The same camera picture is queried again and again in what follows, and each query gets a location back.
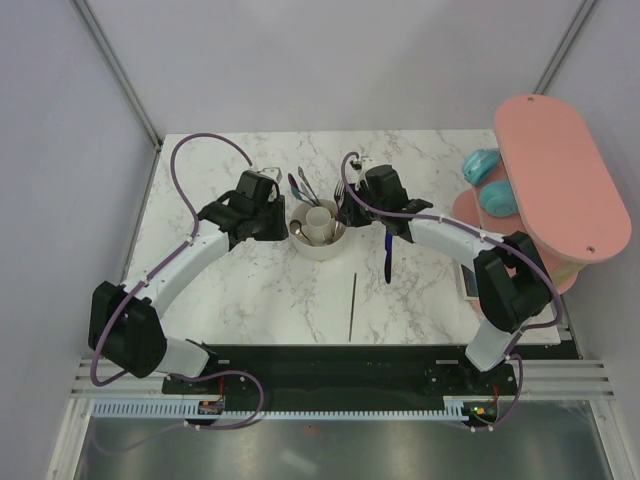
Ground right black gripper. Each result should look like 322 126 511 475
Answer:
334 182 386 228

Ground teal handled silver fork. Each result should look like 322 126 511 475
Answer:
333 180 345 235

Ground silver small spoon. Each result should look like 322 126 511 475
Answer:
289 219 313 246

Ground teal plastic spoon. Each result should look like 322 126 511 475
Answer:
290 186 315 207

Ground blue plastic knife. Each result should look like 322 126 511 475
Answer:
383 232 393 284

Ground purple long-handled spoon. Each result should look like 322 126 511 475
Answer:
287 173 309 199

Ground white round divided container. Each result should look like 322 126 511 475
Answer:
289 199 349 261

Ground dark chopstick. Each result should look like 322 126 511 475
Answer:
347 272 358 343

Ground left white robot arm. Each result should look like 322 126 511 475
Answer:
88 167 288 393

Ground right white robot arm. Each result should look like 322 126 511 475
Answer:
338 152 558 394

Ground teal headphones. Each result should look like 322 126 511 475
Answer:
461 148 519 218

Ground pink oval shelf top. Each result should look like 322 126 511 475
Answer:
494 94 632 264

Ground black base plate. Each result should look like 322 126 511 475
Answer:
160 343 519 401

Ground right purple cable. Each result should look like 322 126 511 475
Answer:
340 151 564 436

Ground purple cable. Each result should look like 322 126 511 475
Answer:
340 151 564 436
89 133 266 456

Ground white slotted cable duct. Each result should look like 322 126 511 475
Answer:
92 398 496 421

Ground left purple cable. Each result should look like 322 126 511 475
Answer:
89 133 266 456

